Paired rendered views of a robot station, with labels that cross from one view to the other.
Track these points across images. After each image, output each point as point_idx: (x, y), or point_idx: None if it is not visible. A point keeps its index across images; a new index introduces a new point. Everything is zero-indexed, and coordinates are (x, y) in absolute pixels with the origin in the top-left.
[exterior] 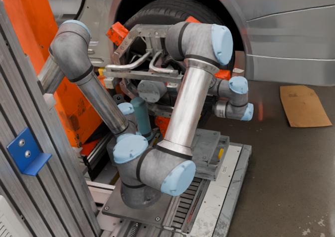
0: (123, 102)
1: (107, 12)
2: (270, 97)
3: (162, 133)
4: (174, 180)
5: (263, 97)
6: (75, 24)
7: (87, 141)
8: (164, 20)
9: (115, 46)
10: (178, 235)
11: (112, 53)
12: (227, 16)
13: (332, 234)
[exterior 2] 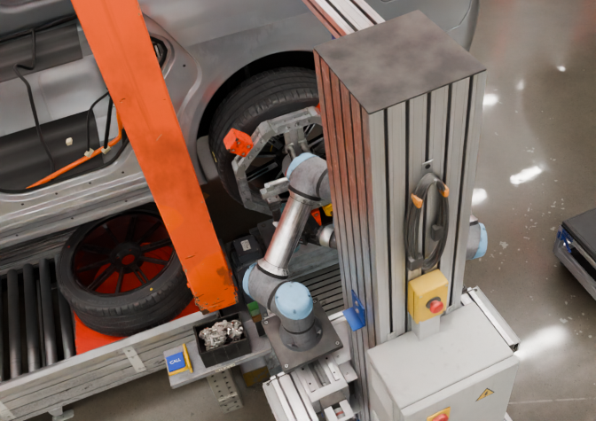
0: (310, 214)
1: (189, 120)
2: (317, 131)
3: (264, 238)
4: (486, 243)
5: (309, 135)
6: (314, 157)
7: (190, 300)
8: (293, 105)
9: (223, 158)
10: (473, 292)
11: (194, 168)
12: (305, 66)
13: (489, 238)
